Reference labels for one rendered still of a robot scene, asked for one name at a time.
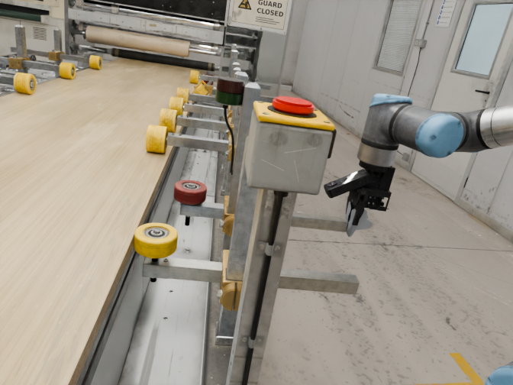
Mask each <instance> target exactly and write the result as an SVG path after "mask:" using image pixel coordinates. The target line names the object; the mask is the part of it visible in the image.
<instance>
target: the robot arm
mask: <svg viewBox="0 0 513 385"><path fill-rule="evenodd" d="M412 103H413V101H412V98H409V97H405V96H400V95H389V94H375V95H374V96H373V98H372V101H371V104H370V106H369V112H368V115H367V119H366V123H365V127H364V130H363V136H362V139H361V142H360V147H359V150H358V154H357V158H358V159H359V160H360V162H359V165H360V166H361V167H362V168H364V169H362V170H359V171H356V172H355V173H351V174H349V175H347V176H344V177H342V178H340V179H338V180H335V181H332V182H329V183H327V184H324V190H325V192H326V194H327V195H328V197H329V198H331V199H332V198H334V197H336V196H339V195H341V194H344V193H347V192H349V191H350V192H349V196H348V199H347V208H346V220H347V221H348V224H347V230H346V232H347V235H348V237H351V236H352V235H353V233H354V232H355V231H356V230H362V229H368V228H371V227H372V225H373V223H372V222H371V221H370V220H369V219H368V216H367V210H366V209H364V208H369V209H374V210H378V211H385V212H386V209H387V206H388V204H389V200H390V196H391V194H392V193H391V192H390V191H389V188H390V186H391V183H392V178H393V176H394V172H395V168H394V167H392V165H393V164H394V161H395V156H396V154H397V150H398V146H399V144H401V145H404V146H406V147H409V148H411V149H413V150H416V151H419V152H421V153H423V154H424V155H426V156H429V157H435V158H444V157H447V156H449V155H451V154H452V153H453V152H467V153H476V152H480V151H483V150H488V149H495V148H497V147H505V146H512V145H513V104H511V105H504V106H500V107H497V108H484V109H480V110H477V111H473V112H439V111H432V110H429V109H426V108H422V107H418V106H416V105H412ZM384 197H386V198H388V200H387V203H386V207H384V202H383V201H382V199H384ZM485 385H513V361H512V362H510V363H509V364H506V365H505V366H501V367H498V368H497V369H495V370H494V371H493V372H492V374H490V375H489V377H488V378H487V379H486V381H485Z"/></svg>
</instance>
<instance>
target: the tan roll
mask: <svg viewBox="0 0 513 385"><path fill-rule="evenodd" d="M74 34H79V35H84V36H86V40H87V41H88V42H91V43H96V44H105V45H111V46H116V47H125V48H131V49H135V50H145V51H150V52H155V53H164V54H170V55H175V56H181V57H189V52H193V53H202V54H207V55H212V56H217V57H220V56H221V52H217V51H211V50H203V49H197V48H192V47H189V44H190V42H189V41H185V40H176V39H171V38H165V37H157V36H152V35H146V34H138V33H132V32H127V31H118V30H113V29H108V28H103V27H94V26H87V28H86V31H81V30H76V29H75V30H74Z"/></svg>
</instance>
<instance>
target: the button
mask: <svg viewBox="0 0 513 385"><path fill-rule="evenodd" d="M272 106H273V107H274V109H275V110H278V111H280V112H285V113H288V114H292V115H310V113H313V111H314V106H313V105H312V103H311V102H309V101H306V100H304V99H297V98H293V97H286V96H277V97H276V98H275V99H273V103H272Z"/></svg>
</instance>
